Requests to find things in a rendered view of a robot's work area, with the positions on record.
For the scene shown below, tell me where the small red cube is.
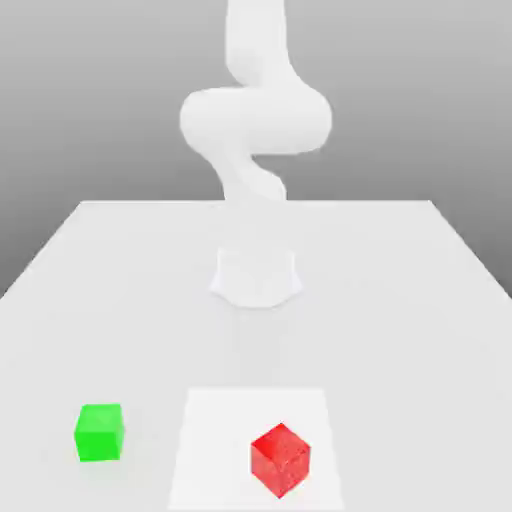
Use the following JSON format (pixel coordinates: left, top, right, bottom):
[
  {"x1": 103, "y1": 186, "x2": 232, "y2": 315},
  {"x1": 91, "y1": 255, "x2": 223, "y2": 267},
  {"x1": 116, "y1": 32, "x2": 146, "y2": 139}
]
[{"x1": 250, "y1": 422, "x2": 312, "y2": 500}]

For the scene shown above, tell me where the small green cube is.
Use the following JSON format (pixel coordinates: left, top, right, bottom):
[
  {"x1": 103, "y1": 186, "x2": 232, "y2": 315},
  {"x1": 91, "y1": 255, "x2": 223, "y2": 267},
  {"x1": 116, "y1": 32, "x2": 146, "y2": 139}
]
[{"x1": 73, "y1": 402, "x2": 126, "y2": 463}]

